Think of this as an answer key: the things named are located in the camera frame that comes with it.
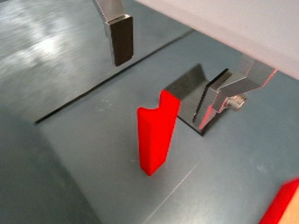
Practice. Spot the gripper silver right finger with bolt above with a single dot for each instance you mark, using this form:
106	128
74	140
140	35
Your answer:
225	91

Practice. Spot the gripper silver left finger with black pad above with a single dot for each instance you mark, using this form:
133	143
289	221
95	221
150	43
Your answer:
119	28

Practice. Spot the dark grey curved holder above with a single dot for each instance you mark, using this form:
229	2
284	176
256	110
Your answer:
188	89

